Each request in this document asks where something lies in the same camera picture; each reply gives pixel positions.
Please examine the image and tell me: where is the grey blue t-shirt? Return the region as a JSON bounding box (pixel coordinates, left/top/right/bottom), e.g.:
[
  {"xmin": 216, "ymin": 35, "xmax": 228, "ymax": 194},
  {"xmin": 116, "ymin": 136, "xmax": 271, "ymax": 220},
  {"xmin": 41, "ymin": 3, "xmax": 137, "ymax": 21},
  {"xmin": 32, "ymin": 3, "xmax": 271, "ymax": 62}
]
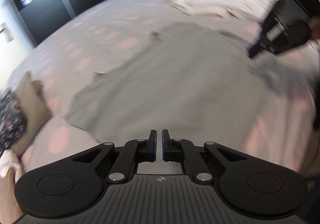
[{"xmin": 66, "ymin": 23, "xmax": 316, "ymax": 170}]

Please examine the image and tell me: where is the white crumpled garment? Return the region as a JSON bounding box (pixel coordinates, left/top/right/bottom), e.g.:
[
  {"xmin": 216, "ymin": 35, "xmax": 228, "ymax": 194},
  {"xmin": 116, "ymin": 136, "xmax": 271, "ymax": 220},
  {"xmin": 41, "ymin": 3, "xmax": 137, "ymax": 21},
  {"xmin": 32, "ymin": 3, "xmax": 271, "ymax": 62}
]
[{"xmin": 168, "ymin": 0, "xmax": 277, "ymax": 22}]

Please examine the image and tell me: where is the folded beige fleece blanket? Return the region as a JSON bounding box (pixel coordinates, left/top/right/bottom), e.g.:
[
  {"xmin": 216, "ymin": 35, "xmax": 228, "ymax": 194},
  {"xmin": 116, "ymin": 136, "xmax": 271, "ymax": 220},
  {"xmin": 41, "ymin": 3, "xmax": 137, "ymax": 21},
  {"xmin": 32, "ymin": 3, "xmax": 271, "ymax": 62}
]
[{"xmin": 10, "ymin": 71, "xmax": 52, "ymax": 157}]

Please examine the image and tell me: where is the person right hand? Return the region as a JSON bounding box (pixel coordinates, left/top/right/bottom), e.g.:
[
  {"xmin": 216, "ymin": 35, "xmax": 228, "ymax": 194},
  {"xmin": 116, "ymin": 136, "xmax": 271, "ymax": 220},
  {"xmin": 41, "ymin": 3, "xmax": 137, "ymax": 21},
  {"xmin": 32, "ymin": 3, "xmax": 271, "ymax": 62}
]
[{"xmin": 308, "ymin": 17, "xmax": 320, "ymax": 41}]

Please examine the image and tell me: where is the folded cream tan garment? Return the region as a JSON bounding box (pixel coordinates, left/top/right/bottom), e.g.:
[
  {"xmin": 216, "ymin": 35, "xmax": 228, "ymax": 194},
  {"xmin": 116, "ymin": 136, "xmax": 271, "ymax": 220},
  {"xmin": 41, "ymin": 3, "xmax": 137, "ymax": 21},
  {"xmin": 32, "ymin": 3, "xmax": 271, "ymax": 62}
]
[{"xmin": 1, "ymin": 149, "xmax": 23, "ymax": 223}]

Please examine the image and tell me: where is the grey pink dotted bedsheet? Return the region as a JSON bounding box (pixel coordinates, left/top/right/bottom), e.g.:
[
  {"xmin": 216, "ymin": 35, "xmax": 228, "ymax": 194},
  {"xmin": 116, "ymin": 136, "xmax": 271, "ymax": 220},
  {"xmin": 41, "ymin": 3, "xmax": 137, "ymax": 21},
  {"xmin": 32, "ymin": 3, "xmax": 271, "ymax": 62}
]
[{"xmin": 8, "ymin": 0, "xmax": 319, "ymax": 174}]

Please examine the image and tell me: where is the folded floral dark garment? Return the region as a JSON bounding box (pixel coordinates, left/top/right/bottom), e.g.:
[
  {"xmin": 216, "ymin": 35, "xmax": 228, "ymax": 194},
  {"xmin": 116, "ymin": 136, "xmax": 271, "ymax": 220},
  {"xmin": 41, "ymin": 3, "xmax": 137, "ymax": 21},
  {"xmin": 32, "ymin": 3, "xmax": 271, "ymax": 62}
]
[{"xmin": 1, "ymin": 88, "xmax": 28, "ymax": 155}]

